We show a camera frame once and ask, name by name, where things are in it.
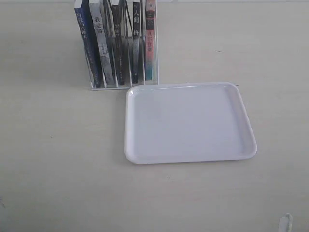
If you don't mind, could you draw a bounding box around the blue book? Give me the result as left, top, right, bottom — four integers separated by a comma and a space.
74, 0, 103, 88

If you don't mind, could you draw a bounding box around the white wire book rack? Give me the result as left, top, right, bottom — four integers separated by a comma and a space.
84, 0, 159, 90

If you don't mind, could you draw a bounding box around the translucent object at bottom edge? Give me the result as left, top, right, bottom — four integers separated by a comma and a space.
278, 213, 293, 232

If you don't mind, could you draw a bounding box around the white plastic tray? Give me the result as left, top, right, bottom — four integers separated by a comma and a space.
124, 82, 257, 164

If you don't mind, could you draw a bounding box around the black grey book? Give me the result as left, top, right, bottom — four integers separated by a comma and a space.
132, 0, 140, 84

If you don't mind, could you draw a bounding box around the thin black book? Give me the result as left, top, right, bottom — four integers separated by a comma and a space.
112, 0, 124, 86

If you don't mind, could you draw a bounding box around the grey white book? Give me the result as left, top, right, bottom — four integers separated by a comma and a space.
89, 0, 115, 86

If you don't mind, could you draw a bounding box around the pink teal book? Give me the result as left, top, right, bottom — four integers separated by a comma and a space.
145, 0, 156, 81

